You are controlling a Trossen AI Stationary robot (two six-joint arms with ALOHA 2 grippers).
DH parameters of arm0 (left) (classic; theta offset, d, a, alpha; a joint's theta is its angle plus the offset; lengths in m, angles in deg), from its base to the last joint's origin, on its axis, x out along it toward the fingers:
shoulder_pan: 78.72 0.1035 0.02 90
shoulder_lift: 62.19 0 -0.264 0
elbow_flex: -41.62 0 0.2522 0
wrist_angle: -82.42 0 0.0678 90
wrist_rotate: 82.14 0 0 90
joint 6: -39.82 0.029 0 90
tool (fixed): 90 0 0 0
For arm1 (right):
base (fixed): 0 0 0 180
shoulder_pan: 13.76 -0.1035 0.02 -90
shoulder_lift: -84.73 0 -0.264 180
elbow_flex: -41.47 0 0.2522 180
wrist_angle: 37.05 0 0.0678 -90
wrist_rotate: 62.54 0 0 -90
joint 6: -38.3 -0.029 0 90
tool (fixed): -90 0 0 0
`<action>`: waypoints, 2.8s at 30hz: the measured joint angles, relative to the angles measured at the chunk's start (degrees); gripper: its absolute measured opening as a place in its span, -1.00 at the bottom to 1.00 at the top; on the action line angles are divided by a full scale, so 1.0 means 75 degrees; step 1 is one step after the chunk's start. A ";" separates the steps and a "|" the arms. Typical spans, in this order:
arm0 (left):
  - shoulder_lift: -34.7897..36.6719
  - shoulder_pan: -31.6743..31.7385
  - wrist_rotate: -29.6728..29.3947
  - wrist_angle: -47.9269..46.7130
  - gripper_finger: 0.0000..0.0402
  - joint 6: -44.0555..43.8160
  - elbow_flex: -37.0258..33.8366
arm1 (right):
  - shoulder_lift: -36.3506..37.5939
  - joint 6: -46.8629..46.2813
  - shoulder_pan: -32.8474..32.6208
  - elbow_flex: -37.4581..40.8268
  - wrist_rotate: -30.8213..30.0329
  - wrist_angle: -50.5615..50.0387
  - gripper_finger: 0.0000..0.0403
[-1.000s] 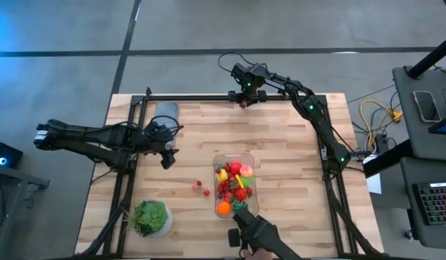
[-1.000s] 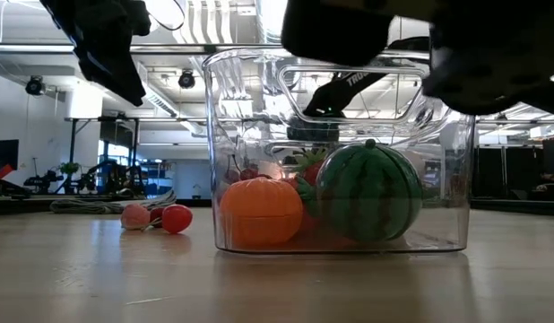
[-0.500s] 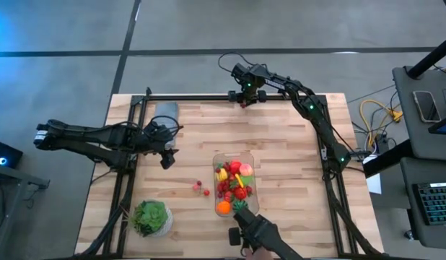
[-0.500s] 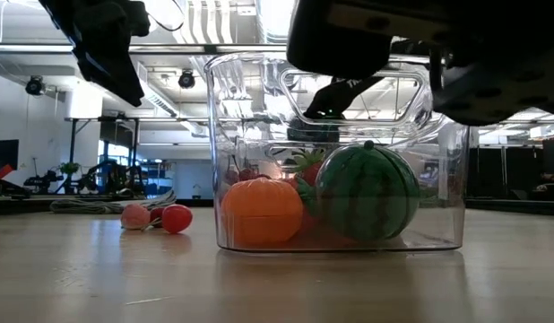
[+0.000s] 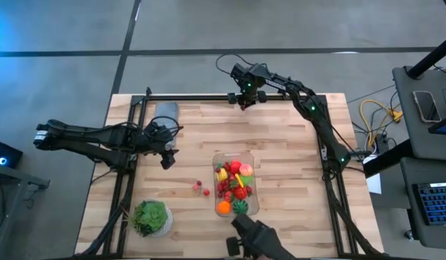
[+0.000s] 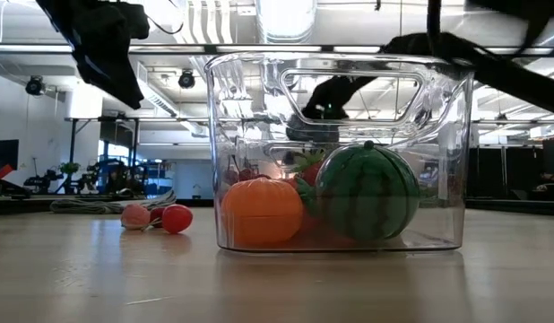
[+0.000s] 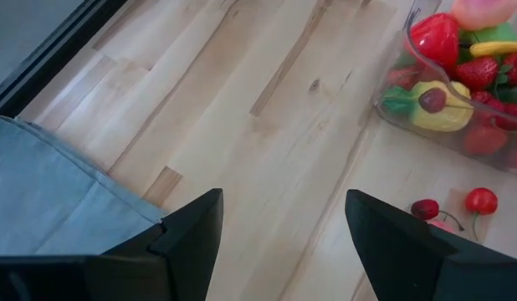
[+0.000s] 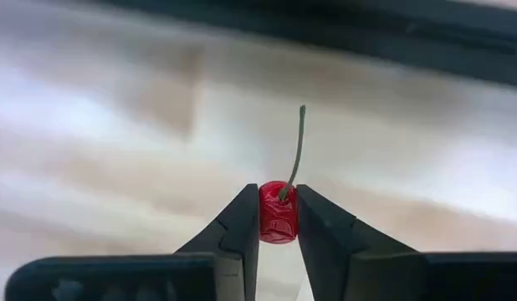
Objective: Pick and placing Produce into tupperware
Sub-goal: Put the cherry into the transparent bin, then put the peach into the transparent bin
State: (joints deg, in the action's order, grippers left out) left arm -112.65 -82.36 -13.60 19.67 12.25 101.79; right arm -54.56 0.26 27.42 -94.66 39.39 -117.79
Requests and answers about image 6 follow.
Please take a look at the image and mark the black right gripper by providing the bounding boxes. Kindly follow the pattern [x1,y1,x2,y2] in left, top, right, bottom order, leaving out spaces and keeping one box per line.
[285,74,377,145]

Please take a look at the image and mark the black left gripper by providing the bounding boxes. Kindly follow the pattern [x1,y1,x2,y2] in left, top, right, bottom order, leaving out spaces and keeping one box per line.
[34,0,151,111]

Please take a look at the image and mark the strawberry with dark leaf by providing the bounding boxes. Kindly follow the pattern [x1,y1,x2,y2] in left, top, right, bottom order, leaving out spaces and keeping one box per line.
[290,149,326,188]

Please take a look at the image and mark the green striped toy watermelon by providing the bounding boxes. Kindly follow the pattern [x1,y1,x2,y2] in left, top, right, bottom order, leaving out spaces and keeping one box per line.
[315,140,421,242]

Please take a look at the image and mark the orange toy orange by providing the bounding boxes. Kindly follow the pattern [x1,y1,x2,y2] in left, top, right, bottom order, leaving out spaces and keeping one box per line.
[221,177,305,247]

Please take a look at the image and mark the clear plastic tupperware container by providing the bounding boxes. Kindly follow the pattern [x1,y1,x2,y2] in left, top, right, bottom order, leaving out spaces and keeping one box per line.
[203,51,475,253]

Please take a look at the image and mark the black round ceiling fixture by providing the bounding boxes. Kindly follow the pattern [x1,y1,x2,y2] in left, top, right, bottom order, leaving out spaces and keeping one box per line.
[177,69,196,90]
[25,74,46,96]

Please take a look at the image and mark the black metal rack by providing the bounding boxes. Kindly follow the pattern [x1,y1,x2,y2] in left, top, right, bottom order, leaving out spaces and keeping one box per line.
[64,116,142,195]

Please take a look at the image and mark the black overhead crossbar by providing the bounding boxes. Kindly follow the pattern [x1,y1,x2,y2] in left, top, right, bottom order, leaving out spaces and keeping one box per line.
[0,42,554,57]

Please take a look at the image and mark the small background green plant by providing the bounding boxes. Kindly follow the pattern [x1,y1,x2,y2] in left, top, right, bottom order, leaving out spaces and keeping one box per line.
[56,161,81,177]

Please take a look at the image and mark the black background robot arms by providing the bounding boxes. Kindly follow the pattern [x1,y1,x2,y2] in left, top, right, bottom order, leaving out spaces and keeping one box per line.
[24,168,99,195]

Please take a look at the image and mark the folded grey cloth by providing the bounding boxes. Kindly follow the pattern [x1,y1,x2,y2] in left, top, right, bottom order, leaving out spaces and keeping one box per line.
[49,190,178,215]

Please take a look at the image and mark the black partition screens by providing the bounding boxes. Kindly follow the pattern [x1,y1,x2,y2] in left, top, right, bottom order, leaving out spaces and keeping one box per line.
[467,138,554,201]

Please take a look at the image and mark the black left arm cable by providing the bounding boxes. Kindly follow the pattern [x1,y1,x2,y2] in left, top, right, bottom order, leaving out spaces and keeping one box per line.
[144,0,186,36]

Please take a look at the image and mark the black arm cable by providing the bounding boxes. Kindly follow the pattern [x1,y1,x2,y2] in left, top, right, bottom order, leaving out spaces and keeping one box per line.
[144,0,186,36]
[426,0,442,53]

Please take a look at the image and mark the black wall monitor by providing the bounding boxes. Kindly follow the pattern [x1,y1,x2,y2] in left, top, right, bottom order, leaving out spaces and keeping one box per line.
[0,138,21,171]

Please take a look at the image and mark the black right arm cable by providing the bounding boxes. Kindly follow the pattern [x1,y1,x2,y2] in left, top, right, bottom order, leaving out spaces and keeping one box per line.
[426,0,442,53]

